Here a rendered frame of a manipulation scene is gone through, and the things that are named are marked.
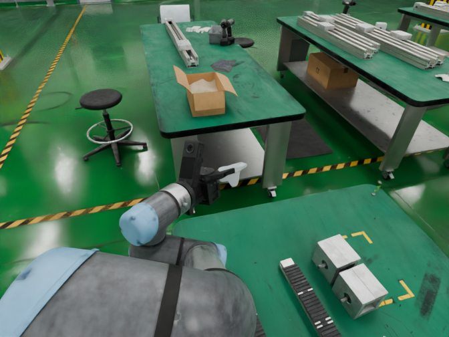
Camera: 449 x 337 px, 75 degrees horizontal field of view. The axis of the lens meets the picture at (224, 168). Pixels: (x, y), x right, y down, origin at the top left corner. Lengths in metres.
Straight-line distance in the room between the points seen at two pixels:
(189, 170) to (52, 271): 0.46
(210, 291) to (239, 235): 0.82
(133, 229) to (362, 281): 0.67
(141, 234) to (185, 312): 0.33
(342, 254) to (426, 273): 0.31
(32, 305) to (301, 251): 0.92
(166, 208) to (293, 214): 0.69
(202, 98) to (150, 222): 1.22
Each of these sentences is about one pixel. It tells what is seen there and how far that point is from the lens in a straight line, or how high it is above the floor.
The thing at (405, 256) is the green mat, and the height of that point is 0.78.
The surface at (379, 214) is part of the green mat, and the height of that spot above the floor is 0.78.
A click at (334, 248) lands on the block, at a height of 0.87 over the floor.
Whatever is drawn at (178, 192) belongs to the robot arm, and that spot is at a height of 1.21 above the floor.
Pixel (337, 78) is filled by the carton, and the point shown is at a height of 0.34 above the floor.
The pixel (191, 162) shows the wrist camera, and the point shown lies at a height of 1.23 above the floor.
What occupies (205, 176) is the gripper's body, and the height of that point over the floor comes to 1.19.
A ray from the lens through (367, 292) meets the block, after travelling 0.96.
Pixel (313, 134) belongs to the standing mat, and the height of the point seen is 0.02.
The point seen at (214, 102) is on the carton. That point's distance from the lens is 1.74.
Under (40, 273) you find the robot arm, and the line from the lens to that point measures 0.30.
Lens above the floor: 1.65
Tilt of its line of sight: 39 degrees down
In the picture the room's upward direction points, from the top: straight up
